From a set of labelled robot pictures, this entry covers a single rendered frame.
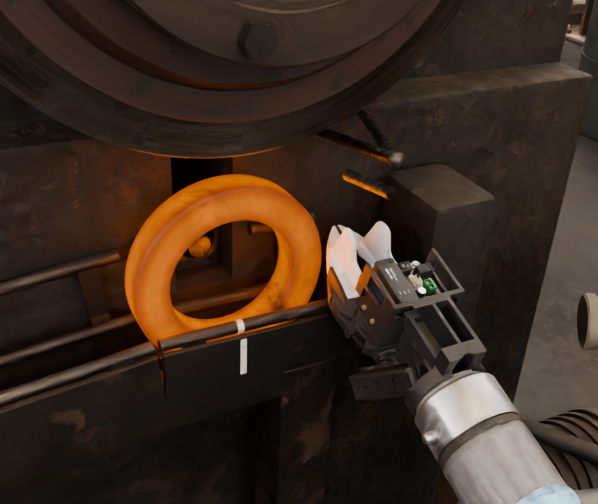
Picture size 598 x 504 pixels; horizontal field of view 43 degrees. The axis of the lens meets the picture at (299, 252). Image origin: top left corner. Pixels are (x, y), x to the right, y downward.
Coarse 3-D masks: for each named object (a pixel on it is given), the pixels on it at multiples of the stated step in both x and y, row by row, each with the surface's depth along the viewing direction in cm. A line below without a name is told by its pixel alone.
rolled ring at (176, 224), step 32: (192, 192) 64; (224, 192) 63; (256, 192) 65; (160, 224) 63; (192, 224) 63; (288, 224) 68; (128, 256) 65; (160, 256) 63; (288, 256) 71; (320, 256) 72; (128, 288) 65; (160, 288) 65; (288, 288) 72; (160, 320) 66; (192, 320) 71; (224, 320) 73
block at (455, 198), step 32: (416, 192) 75; (448, 192) 75; (480, 192) 75; (416, 224) 75; (448, 224) 73; (480, 224) 75; (416, 256) 76; (448, 256) 75; (480, 256) 77; (448, 288) 77
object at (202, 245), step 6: (204, 234) 76; (210, 234) 76; (198, 240) 75; (204, 240) 76; (210, 240) 76; (192, 246) 75; (198, 246) 76; (204, 246) 76; (210, 246) 76; (186, 252) 76; (192, 252) 76; (198, 252) 76; (204, 252) 76
